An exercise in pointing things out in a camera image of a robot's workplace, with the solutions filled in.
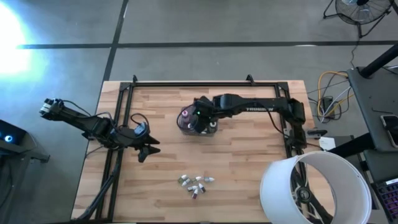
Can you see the small blue food coloring bottle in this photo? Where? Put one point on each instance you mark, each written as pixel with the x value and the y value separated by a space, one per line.
pixel 208 179

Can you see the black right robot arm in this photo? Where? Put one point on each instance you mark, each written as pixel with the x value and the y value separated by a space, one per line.
pixel 264 104

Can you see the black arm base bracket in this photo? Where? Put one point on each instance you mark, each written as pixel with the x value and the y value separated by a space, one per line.
pixel 86 136
pixel 317 133

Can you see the small navy food coloring bottle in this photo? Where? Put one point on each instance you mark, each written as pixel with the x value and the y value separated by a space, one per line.
pixel 192 188

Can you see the small black food coloring bottle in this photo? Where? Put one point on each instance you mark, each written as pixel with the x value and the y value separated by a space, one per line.
pixel 202 188

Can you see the black hex key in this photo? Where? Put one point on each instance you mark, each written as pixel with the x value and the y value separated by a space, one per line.
pixel 382 110

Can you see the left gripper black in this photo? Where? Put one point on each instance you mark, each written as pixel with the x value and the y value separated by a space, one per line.
pixel 133 142

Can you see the small yellow-green food coloring bottle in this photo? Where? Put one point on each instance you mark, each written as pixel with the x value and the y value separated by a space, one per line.
pixel 181 180

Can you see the backlit black keyboard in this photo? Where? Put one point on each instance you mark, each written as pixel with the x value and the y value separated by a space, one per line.
pixel 388 199

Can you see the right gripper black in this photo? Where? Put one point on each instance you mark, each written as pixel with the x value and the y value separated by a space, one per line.
pixel 206 109

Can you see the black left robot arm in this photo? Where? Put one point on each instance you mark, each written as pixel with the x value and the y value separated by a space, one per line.
pixel 87 123

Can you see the dark grey lower desk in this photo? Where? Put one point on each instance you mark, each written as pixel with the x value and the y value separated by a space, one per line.
pixel 379 165

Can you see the black wheeled stand base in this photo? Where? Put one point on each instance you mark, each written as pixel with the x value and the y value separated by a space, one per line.
pixel 303 194

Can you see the small red food coloring bottle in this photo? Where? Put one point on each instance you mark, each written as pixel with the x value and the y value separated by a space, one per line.
pixel 194 195

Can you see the black frame bracket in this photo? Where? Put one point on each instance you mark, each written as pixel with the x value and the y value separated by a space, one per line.
pixel 250 79
pixel 134 79

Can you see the small white-labelled food coloring bottle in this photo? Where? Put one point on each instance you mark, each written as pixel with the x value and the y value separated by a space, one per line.
pixel 186 182

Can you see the white paper sheet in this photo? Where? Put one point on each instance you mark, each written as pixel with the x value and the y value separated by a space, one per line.
pixel 326 143

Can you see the black smartphone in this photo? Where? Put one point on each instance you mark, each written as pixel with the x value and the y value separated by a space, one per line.
pixel 391 127

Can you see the large black food coloring bottle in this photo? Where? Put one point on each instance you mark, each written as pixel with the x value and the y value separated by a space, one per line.
pixel 213 124

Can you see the black power adapter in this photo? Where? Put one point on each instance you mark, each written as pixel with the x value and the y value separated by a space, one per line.
pixel 328 104

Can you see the black aluminium table frame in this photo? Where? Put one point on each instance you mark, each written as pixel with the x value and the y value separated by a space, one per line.
pixel 202 84

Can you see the black pole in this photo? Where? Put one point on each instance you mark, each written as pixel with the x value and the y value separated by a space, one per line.
pixel 379 60

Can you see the black floor fan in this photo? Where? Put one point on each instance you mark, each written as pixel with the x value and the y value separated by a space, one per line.
pixel 357 14

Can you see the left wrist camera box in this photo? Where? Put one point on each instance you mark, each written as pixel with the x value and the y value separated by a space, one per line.
pixel 141 129

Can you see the translucent grey plastic bin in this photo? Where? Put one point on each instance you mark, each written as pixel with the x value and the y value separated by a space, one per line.
pixel 214 132

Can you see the black box with blue light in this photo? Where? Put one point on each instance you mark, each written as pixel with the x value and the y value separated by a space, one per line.
pixel 12 133

